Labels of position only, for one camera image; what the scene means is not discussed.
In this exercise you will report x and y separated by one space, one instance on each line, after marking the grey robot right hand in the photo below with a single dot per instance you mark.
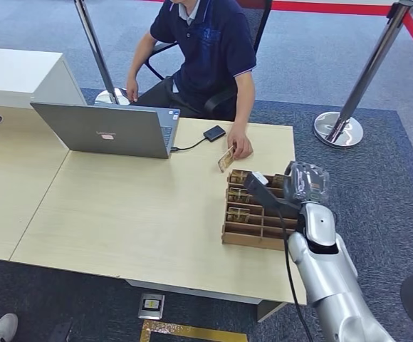
308 183

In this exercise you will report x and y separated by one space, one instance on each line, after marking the person's left hand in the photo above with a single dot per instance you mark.
242 140

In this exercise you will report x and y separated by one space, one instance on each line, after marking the person's right hand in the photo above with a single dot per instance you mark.
132 89

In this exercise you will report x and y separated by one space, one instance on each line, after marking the person's left forearm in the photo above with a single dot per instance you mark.
245 96

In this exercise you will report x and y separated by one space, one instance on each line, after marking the person's right forearm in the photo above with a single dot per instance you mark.
139 54

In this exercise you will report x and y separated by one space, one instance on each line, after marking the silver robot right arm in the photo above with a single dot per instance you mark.
330 278

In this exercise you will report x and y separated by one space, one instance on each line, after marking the brown wooden card organizer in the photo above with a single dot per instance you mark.
253 238

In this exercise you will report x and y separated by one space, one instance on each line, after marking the person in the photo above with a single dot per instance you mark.
210 52

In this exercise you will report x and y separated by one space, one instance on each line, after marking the black external drive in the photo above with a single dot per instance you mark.
214 133

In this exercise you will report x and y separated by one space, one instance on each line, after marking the grey laptop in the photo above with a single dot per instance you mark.
100 130

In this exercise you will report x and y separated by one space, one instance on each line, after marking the black office chair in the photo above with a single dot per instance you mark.
266 19

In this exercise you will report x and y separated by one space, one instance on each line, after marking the white cabinet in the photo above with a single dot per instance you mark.
14 71

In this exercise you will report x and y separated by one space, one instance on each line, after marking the silver floor socket box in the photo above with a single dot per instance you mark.
151 306

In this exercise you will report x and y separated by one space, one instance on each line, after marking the grey shoe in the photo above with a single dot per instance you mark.
4 328

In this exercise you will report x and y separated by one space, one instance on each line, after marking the chrome stanchion post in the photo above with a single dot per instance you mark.
370 66
96 52

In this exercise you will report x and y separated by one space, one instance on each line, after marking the white desk frame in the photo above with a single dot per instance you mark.
266 310

